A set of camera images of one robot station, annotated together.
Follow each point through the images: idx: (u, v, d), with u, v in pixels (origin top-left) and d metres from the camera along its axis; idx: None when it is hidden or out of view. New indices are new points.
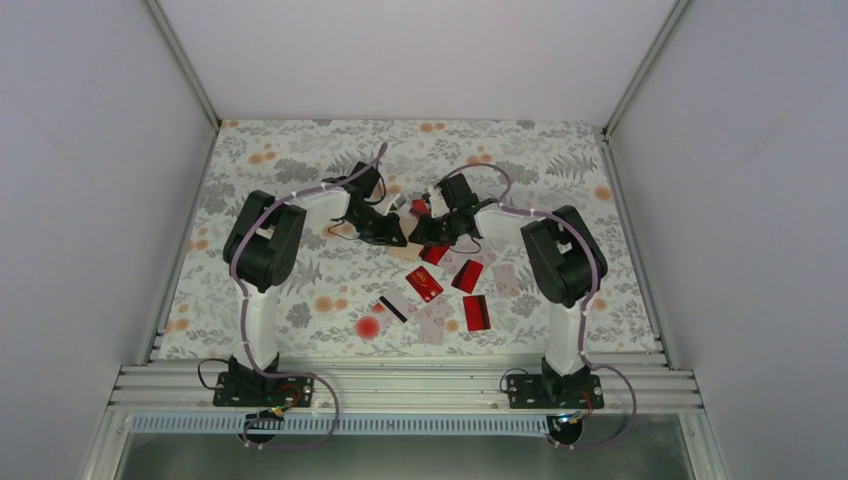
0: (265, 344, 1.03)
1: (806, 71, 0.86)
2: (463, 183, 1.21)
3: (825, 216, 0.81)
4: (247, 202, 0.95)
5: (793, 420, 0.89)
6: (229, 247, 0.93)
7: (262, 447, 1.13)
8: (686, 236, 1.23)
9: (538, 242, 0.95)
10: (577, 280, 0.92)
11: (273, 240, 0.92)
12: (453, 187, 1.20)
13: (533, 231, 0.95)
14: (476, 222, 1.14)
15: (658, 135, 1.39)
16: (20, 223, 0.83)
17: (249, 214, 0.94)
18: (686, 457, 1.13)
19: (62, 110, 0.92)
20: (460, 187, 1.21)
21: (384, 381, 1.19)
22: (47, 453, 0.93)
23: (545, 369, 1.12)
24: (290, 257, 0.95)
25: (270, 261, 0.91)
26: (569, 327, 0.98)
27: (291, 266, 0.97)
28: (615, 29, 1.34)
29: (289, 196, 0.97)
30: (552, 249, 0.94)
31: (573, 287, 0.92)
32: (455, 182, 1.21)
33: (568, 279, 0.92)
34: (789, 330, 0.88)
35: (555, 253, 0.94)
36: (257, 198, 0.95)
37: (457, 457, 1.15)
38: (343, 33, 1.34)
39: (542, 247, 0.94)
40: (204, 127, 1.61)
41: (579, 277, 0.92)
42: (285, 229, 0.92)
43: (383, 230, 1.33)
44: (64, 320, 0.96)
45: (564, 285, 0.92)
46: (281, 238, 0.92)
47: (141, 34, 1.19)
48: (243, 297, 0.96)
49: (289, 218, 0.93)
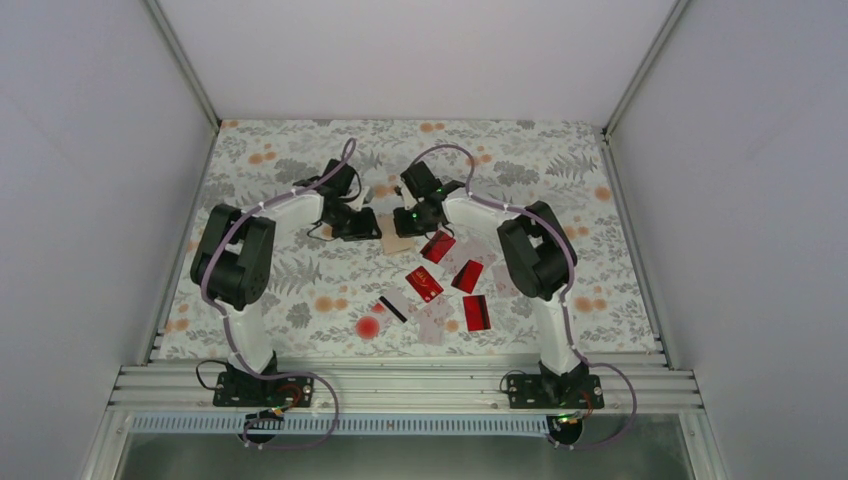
0: (260, 347, 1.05)
1: (806, 70, 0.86)
2: (423, 169, 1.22)
3: (826, 215, 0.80)
4: (211, 217, 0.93)
5: (793, 420, 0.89)
6: (196, 267, 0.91)
7: (262, 447, 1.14)
8: (685, 235, 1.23)
9: (515, 241, 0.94)
10: (550, 273, 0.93)
11: (243, 256, 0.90)
12: (415, 175, 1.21)
13: (509, 229, 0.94)
14: (445, 211, 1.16)
15: (658, 135, 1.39)
16: (20, 223, 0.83)
17: (215, 231, 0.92)
18: (686, 457, 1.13)
19: (63, 110, 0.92)
20: (420, 174, 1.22)
21: (384, 381, 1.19)
22: (46, 453, 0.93)
23: (544, 371, 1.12)
24: (262, 271, 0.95)
25: (241, 278, 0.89)
26: (552, 321, 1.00)
27: (262, 281, 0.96)
28: (615, 29, 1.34)
29: (257, 208, 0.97)
30: (527, 246, 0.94)
31: (547, 280, 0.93)
32: (415, 171, 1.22)
33: (542, 274, 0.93)
34: (790, 330, 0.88)
35: (532, 250, 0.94)
36: (222, 212, 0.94)
37: (457, 456, 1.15)
38: (343, 32, 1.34)
39: (518, 245, 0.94)
40: (204, 127, 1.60)
41: (552, 270, 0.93)
42: (257, 242, 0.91)
43: (362, 226, 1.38)
44: (64, 320, 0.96)
45: (538, 280, 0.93)
46: (251, 253, 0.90)
47: (141, 33, 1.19)
48: (223, 315, 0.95)
49: (258, 231, 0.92)
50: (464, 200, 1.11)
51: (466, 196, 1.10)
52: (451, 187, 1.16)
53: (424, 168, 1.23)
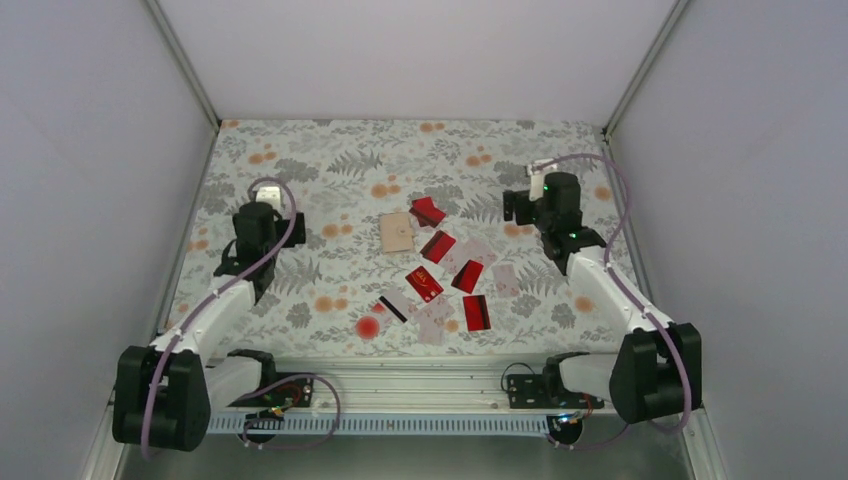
0: (246, 372, 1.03)
1: (806, 70, 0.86)
2: (570, 200, 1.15)
3: (824, 216, 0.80)
4: (118, 367, 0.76)
5: (792, 420, 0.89)
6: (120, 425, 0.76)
7: (262, 447, 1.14)
8: (687, 236, 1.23)
9: (642, 358, 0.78)
10: (658, 402, 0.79)
11: (171, 402, 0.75)
12: (564, 196, 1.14)
13: (636, 341, 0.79)
14: (568, 260, 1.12)
15: (657, 136, 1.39)
16: (18, 221, 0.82)
17: (130, 383, 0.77)
18: (685, 456, 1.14)
19: (62, 111, 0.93)
20: (568, 200, 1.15)
21: (384, 382, 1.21)
22: (46, 454, 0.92)
23: (548, 363, 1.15)
24: (201, 405, 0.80)
25: (179, 423, 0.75)
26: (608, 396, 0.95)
27: (205, 413, 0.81)
28: (616, 28, 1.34)
29: (176, 337, 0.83)
30: (649, 369, 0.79)
31: (652, 409, 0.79)
32: (566, 196, 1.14)
33: (649, 401, 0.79)
34: (789, 331, 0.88)
35: (653, 373, 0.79)
36: (132, 357, 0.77)
37: (456, 455, 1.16)
38: (343, 31, 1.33)
39: (644, 362, 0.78)
40: (204, 127, 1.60)
41: (662, 400, 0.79)
42: (180, 384, 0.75)
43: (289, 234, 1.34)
44: (63, 318, 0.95)
45: (642, 405, 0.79)
46: (180, 395, 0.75)
47: (142, 33, 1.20)
48: None
49: (177, 371, 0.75)
50: (593, 264, 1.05)
51: (601, 266, 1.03)
52: (587, 239, 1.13)
53: (576, 192, 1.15)
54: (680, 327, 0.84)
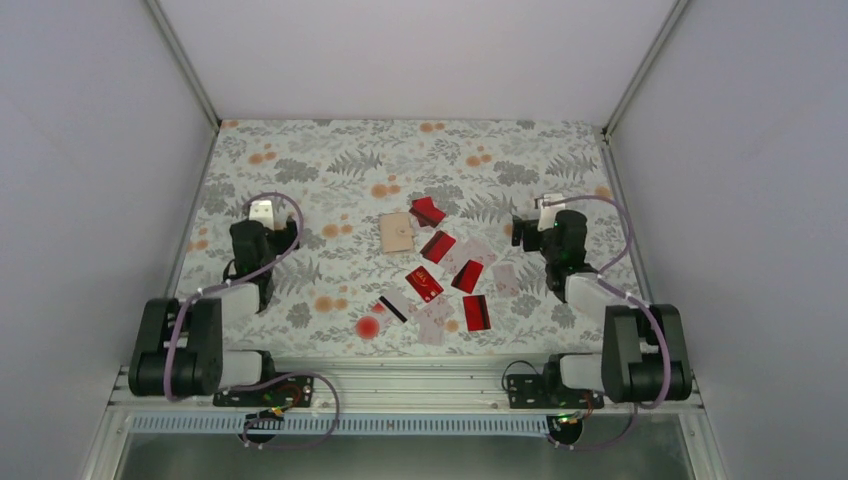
0: (246, 365, 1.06)
1: (807, 69, 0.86)
2: (577, 238, 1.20)
3: (825, 215, 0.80)
4: (149, 312, 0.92)
5: (792, 421, 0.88)
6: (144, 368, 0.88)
7: (262, 447, 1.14)
8: (686, 235, 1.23)
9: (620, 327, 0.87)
10: (643, 380, 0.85)
11: (193, 347, 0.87)
12: (570, 235, 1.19)
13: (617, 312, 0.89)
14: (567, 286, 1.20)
15: (657, 136, 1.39)
16: (17, 220, 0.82)
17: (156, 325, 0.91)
18: (685, 456, 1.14)
19: (61, 110, 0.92)
20: (576, 237, 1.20)
21: (384, 382, 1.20)
22: (46, 454, 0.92)
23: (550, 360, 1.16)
24: (215, 356, 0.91)
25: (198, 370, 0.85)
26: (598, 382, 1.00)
27: (219, 364, 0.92)
28: (617, 27, 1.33)
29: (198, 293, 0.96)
30: (632, 342, 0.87)
31: (636, 386, 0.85)
32: (573, 234, 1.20)
33: (633, 378, 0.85)
34: (790, 330, 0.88)
35: (634, 346, 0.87)
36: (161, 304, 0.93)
37: (456, 456, 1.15)
38: (343, 31, 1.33)
39: (623, 332, 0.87)
40: (204, 127, 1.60)
41: (649, 380, 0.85)
42: (203, 325, 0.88)
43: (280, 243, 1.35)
44: (63, 317, 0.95)
45: (629, 383, 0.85)
46: (199, 337, 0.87)
47: (141, 33, 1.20)
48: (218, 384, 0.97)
49: (202, 314, 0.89)
50: (589, 280, 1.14)
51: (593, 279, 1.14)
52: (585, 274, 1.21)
53: (584, 230, 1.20)
54: (664, 309, 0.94)
